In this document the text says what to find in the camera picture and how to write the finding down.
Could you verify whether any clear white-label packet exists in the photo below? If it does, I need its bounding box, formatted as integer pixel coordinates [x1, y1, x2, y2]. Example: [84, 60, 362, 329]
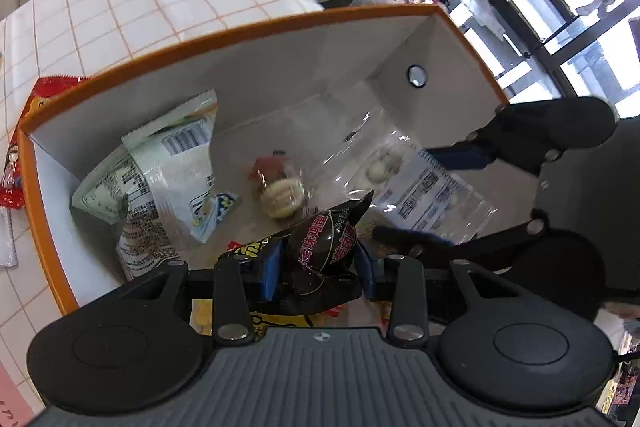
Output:
[325, 107, 498, 245]

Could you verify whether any pale green text packet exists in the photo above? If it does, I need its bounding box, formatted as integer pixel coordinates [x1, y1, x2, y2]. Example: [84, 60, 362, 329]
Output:
[70, 152, 151, 223]

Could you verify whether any white blue-print snack packet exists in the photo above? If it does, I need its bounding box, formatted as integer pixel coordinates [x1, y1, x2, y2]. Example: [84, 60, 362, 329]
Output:
[127, 142, 241, 245]

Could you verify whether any yellow snack packet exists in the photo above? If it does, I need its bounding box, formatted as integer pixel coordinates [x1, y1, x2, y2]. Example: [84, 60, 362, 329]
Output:
[190, 299, 351, 343]

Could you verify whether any red snack packet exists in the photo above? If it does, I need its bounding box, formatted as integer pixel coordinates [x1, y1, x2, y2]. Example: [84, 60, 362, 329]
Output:
[0, 76, 93, 210]

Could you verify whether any dark brown snack packet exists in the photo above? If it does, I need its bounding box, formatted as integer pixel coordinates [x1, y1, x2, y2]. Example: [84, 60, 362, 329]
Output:
[216, 189, 376, 315]

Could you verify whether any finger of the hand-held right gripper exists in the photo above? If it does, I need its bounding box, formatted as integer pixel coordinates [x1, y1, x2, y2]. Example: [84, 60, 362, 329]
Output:
[425, 101, 566, 178]
[372, 213, 551, 269]

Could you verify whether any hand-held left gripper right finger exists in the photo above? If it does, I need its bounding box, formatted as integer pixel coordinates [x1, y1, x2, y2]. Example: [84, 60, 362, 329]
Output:
[357, 247, 546, 343]

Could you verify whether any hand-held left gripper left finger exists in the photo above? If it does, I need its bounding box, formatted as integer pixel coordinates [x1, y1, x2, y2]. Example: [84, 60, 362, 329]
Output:
[100, 241, 285, 344]

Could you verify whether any orange cardboard box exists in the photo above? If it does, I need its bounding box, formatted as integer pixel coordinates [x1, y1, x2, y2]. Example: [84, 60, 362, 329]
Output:
[17, 2, 511, 315]

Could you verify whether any black framed glass door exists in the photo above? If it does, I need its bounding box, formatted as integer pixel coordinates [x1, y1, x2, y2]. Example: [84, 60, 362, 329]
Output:
[450, 0, 640, 118]

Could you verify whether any white green snack packet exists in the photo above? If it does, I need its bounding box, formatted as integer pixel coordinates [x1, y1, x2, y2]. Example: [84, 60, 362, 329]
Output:
[121, 89, 219, 158]

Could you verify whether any clear pastry packet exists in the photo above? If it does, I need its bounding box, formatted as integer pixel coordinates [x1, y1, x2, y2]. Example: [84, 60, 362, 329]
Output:
[247, 149, 308, 223]

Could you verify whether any white text-printed snack packet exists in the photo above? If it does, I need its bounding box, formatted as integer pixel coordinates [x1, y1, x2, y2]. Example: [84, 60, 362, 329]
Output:
[116, 207, 186, 280]

